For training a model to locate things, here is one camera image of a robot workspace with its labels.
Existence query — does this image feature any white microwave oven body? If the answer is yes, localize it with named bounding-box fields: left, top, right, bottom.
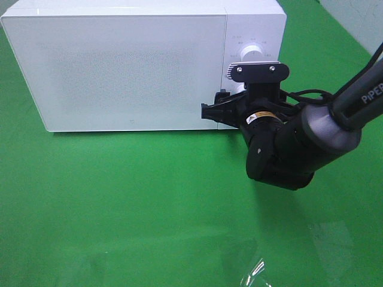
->
left=5, top=0, right=287, bottom=131

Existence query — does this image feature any white control knob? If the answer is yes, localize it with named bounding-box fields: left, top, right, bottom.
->
left=235, top=83, right=246, bottom=94
left=239, top=44, right=265, bottom=62

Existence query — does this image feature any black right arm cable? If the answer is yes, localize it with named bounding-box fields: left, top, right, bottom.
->
left=282, top=41, right=383, bottom=116

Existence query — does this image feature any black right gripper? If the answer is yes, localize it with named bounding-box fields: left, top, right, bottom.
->
left=201, top=88, right=296, bottom=129

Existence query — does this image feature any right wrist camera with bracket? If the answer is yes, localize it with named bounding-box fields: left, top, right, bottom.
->
left=227, top=61, right=290, bottom=103

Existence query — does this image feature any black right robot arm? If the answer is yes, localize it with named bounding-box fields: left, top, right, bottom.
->
left=201, top=60, right=382, bottom=190

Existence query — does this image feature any white microwave door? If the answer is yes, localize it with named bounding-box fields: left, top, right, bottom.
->
left=2, top=16, right=226, bottom=132

